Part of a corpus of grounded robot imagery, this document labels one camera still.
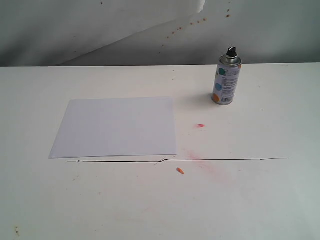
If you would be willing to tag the white dotted spray can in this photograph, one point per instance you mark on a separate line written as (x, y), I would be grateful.
(226, 77)

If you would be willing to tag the white paper sheet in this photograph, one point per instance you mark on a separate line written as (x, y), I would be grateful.
(142, 126)

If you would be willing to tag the white backdrop cloth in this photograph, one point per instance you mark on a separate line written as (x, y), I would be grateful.
(157, 32)

